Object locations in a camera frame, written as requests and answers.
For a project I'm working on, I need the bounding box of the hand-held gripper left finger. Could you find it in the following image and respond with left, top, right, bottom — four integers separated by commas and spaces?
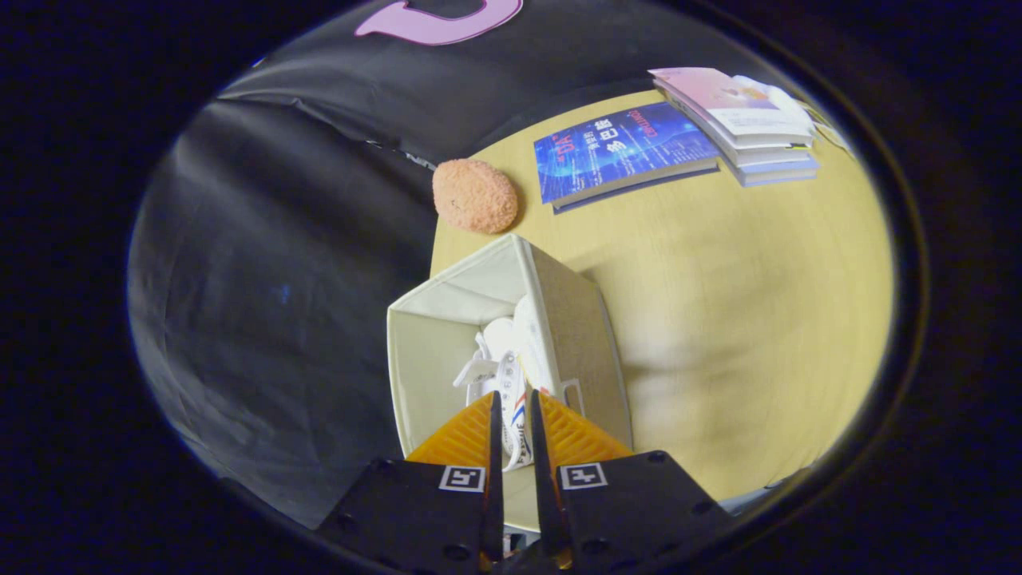
318, 389, 505, 575

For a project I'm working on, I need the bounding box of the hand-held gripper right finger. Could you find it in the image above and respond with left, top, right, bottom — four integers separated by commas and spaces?
528, 388, 735, 575

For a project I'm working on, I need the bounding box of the white canvas shoe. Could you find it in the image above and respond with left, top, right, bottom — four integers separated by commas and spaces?
513, 295, 556, 396
454, 317, 534, 472

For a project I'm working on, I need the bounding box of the beige fabric storage box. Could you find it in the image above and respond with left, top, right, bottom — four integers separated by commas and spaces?
386, 233, 634, 532

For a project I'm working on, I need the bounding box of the peach fuzzy oval sponge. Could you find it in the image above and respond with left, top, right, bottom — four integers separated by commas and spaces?
432, 158, 520, 235

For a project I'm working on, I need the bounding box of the black backdrop cloth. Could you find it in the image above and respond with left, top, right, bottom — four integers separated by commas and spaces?
126, 0, 787, 529

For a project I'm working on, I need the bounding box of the blue cover book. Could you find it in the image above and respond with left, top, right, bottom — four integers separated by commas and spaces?
533, 101, 721, 214

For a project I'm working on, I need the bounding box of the pale blue book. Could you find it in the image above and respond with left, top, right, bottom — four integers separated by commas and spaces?
731, 156, 822, 188

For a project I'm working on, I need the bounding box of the white book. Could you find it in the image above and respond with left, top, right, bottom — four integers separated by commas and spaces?
723, 142, 817, 169

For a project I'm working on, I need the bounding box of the pink cover book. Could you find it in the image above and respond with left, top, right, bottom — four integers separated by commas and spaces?
648, 67, 817, 151

